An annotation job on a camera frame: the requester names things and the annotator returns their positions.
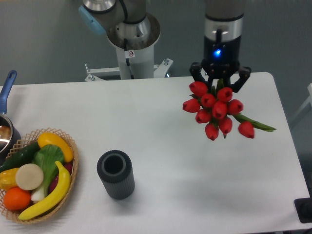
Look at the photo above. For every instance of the yellow squash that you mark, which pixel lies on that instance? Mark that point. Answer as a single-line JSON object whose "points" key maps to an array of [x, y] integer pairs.
{"points": [[48, 138]]}

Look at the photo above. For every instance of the yellow banana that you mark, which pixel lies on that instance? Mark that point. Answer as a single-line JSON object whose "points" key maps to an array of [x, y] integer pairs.
{"points": [[54, 198]]}

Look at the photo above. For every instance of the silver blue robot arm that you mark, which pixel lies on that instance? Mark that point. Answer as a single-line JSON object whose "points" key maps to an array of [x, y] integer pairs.
{"points": [[134, 32]]}

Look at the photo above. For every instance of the woven wicker basket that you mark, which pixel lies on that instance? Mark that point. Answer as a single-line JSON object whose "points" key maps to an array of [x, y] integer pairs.
{"points": [[23, 142]]}

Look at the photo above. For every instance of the dark grey ribbed vase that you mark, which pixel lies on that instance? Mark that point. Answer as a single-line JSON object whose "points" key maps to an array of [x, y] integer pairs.
{"points": [[115, 170]]}

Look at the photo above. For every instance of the dark red vegetable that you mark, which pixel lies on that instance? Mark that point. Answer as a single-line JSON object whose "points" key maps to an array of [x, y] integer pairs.
{"points": [[53, 184]]}

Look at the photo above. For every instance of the blue handled saucepan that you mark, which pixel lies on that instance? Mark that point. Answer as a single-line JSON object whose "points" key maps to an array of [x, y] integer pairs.
{"points": [[9, 135]]}

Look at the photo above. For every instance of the orange fruit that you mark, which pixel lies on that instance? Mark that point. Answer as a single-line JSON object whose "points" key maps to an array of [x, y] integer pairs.
{"points": [[17, 199]]}

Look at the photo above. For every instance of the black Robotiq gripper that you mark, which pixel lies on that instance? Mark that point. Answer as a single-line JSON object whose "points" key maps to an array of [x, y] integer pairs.
{"points": [[221, 62]]}

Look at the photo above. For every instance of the white frame at right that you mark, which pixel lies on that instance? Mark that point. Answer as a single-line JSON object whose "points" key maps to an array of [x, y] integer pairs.
{"points": [[303, 110]]}

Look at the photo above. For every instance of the black device at edge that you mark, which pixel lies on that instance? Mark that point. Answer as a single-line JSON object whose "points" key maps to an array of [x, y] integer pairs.
{"points": [[304, 209]]}

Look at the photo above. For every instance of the red tulip bouquet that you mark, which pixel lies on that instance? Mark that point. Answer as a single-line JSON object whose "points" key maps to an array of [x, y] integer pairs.
{"points": [[215, 107]]}

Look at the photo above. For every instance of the green bok choy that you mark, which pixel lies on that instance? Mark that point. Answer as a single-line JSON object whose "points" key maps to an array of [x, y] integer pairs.
{"points": [[45, 158]]}

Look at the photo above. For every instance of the yellow bell pepper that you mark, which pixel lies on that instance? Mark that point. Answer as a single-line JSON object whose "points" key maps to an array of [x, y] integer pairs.
{"points": [[7, 179]]}

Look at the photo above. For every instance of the green cucumber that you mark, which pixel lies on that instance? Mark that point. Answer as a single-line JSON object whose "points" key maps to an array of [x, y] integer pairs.
{"points": [[23, 156]]}

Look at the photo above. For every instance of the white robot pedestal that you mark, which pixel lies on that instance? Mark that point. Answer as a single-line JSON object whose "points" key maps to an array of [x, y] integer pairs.
{"points": [[132, 64]]}

